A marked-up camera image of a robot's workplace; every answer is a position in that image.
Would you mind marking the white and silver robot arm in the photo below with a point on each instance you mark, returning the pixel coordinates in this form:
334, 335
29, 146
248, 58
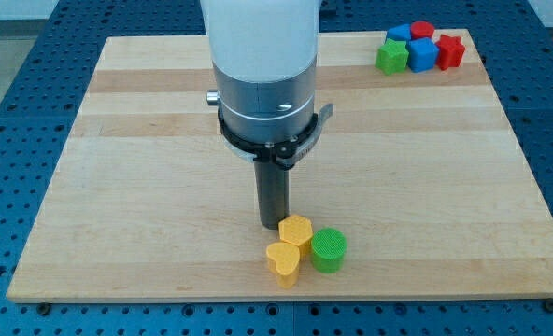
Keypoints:
264, 56

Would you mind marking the blue triangle block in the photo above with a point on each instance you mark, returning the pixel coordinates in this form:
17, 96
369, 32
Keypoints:
400, 33

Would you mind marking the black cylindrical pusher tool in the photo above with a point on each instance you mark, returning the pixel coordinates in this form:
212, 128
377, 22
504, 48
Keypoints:
273, 193

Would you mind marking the yellow hexagon block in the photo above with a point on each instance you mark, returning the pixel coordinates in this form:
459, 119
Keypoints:
298, 231

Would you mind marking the yellow heart block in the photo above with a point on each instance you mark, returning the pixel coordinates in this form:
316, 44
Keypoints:
283, 260

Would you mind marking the green cylinder block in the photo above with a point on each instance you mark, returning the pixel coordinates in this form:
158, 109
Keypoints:
328, 250

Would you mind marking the wooden board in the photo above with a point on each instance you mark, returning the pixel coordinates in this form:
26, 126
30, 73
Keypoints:
422, 172

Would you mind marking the green star block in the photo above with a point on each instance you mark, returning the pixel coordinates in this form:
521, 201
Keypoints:
392, 57

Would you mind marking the blue cube block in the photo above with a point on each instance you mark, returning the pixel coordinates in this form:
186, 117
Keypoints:
423, 54

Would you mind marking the red cylinder block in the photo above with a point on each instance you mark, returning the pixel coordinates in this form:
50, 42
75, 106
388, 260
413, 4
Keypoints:
421, 29

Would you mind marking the red star block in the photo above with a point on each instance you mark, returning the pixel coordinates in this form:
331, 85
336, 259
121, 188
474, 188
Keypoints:
451, 51

